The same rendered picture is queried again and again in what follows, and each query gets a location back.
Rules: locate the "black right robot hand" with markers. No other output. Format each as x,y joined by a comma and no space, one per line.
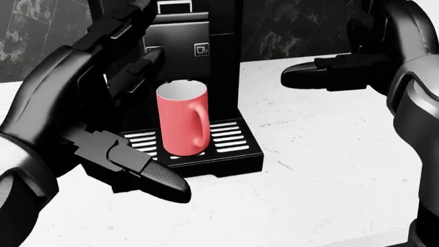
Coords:
394,61

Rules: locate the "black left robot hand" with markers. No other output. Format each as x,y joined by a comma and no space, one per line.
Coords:
51,85

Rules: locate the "black coffee machine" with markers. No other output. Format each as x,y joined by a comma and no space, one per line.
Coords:
192,33

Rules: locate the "square cup icon button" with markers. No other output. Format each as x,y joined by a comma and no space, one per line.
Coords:
201,49

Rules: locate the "red ceramic mug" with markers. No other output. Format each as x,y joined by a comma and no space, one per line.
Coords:
183,121

